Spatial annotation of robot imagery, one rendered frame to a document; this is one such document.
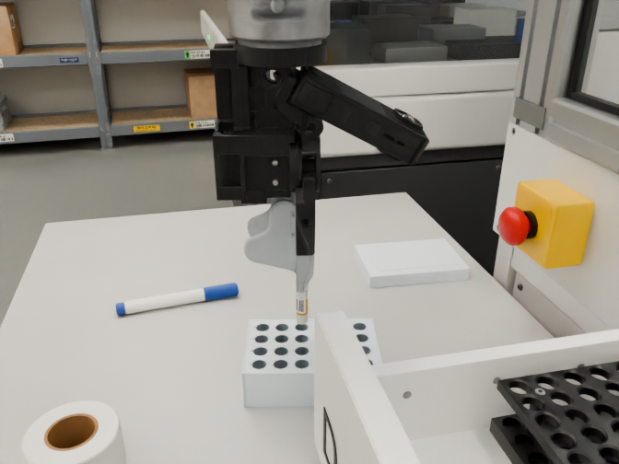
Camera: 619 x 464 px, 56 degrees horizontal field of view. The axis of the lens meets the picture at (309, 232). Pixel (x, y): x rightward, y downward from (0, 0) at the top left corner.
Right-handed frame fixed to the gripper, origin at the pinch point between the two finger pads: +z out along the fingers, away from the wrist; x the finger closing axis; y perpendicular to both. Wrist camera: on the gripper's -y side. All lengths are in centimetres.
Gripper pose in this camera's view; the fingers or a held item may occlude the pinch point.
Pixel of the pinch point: (308, 273)
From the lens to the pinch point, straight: 52.7
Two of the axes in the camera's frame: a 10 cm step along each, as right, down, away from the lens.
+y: -10.0, 0.1, -0.2
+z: 0.0, 9.0, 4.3
